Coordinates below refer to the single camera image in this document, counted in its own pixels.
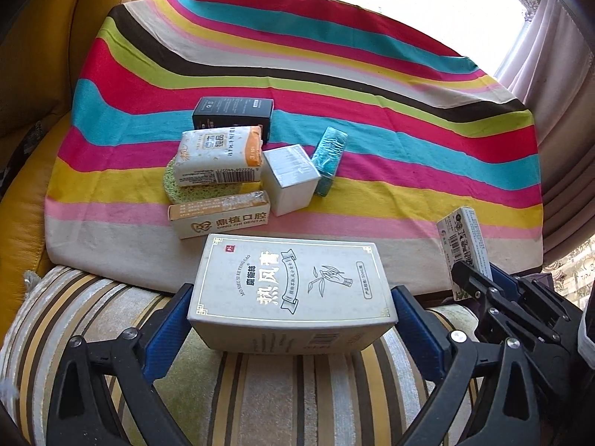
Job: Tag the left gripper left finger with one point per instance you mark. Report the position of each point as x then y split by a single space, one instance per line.
82 411

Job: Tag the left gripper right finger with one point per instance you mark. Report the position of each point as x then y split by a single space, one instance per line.
506 411

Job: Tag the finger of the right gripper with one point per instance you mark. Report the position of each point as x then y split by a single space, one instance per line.
535 295
492 300

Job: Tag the white green text box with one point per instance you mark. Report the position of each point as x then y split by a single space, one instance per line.
462 240

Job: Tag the large cream medicine box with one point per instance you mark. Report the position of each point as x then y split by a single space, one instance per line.
282 296

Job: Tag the round green sponge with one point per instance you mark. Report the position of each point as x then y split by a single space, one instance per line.
177 194

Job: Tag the black box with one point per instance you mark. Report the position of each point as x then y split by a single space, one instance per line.
223 112

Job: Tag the black tracker device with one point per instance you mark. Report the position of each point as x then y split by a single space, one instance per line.
586 333

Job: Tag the striped velvet cushion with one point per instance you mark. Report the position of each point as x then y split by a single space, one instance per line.
366 398

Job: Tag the colourful striped cloth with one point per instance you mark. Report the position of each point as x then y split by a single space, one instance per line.
428 132

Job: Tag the cream toothpaste box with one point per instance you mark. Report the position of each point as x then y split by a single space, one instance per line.
219 214

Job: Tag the teal box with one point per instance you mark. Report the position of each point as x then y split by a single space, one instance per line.
327 157

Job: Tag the pink curtain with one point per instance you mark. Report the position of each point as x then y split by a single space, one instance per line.
551 70

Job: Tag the white cube box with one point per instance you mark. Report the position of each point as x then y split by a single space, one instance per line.
289 178

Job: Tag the white orange packet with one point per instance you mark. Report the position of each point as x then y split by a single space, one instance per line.
219 156

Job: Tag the yellow leather sofa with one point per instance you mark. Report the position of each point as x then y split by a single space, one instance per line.
43 46

